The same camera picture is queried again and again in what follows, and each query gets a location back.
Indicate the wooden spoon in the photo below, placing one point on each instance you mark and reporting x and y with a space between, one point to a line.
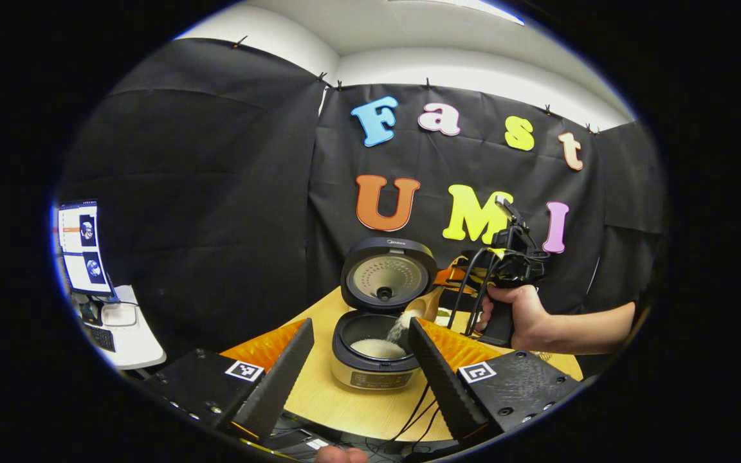
428 307

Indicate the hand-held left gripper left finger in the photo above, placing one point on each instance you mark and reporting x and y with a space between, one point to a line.
283 379

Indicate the white side table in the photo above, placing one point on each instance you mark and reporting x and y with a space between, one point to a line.
142 347

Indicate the computer monitor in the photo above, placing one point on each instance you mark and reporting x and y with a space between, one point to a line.
84 247

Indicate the white rice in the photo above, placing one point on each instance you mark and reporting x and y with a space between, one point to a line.
380 349

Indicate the white box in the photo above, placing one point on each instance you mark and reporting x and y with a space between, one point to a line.
119 315

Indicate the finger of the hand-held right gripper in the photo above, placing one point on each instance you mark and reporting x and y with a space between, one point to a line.
451 275

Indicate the black keyboard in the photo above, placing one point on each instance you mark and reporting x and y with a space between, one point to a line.
100 337

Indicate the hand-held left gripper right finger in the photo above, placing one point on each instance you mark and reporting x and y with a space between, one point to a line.
441 379

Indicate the dark grey rice cooker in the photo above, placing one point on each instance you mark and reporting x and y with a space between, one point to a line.
370 381

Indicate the black backdrop cloth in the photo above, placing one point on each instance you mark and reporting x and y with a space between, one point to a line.
229 193

